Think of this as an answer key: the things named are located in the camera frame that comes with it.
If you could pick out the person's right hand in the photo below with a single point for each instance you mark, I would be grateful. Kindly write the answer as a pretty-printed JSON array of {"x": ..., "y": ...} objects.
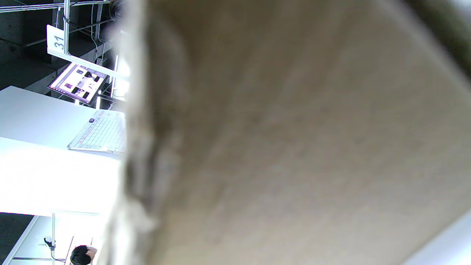
[{"x": 456, "y": 18}]

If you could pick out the brown cardboard mailer box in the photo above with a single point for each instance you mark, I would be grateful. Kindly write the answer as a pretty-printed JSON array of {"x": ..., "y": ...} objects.
[{"x": 294, "y": 147}]

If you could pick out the white whiteboard on stand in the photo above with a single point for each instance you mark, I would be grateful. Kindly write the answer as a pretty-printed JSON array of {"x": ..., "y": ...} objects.
[{"x": 103, "y": 132}]

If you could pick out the pink wall screen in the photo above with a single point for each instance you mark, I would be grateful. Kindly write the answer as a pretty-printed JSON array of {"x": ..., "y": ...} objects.
[{"x": 77, "y": 82}]

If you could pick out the white frame post with sign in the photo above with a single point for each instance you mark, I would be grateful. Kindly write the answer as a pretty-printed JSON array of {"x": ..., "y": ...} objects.
[{"x": 57, "y": 40}]

